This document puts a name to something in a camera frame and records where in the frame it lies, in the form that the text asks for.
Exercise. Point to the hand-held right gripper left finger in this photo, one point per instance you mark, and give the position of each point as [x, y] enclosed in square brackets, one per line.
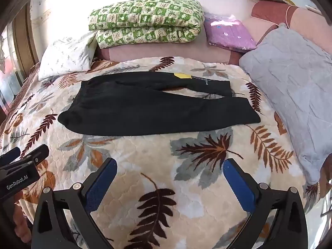
[101, 184]

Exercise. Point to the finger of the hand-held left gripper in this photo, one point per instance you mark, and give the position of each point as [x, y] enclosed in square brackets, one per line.
[9, 154]
[36, 155]

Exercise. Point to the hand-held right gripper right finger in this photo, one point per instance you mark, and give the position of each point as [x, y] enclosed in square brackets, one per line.
[238, 184]

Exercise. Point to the black pants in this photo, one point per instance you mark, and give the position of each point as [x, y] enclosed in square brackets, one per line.
[155, 109]

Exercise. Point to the person's left hand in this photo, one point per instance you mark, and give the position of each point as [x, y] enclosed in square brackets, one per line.
[22, 228]

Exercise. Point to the leaf print blanket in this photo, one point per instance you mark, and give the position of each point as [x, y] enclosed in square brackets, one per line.
[145, 155]

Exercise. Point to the white leaf print pillow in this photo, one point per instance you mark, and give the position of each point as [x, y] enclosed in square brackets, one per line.
[64, 54]

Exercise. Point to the grey quilted pillow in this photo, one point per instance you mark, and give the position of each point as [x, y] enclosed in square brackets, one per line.
[293, 88]

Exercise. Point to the purple floral pillow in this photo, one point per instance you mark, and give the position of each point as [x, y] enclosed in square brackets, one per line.
[230, 33]

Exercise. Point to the green checked quilt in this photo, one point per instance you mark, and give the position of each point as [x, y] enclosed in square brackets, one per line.
[145, 18]

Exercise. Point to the pink and brown headboard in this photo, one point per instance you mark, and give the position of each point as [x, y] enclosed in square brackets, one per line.
[272, 13]

